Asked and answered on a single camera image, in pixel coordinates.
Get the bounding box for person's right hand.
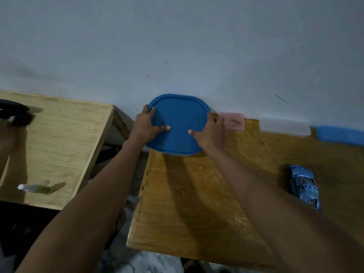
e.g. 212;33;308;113
187;112;227;153

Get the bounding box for person's left hand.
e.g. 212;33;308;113
127;104;171;151

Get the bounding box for small pink plastic case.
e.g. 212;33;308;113
218;111;246;132

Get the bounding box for blue container lid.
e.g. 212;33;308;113
145;94;212;155

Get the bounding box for translucent white plastic case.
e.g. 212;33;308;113
259;116;312;137

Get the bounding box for blue toy car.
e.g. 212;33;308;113
287;165;325;214

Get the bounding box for blue plastic case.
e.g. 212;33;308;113
316;125;364;147

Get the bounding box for person's left forearm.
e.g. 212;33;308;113
16;140;146;273

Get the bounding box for person's right forearm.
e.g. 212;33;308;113
204;147;364;273

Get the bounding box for person's left black sandal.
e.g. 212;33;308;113
180;257;201;273

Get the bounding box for black object under side table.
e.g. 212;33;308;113
95;146;121;166

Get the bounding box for light wooden side table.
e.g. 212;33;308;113
0;89;115;211

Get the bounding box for small clear bottle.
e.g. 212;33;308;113
17;180;54;195

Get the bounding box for dark brush with pale handle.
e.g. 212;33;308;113
0;110;35;127

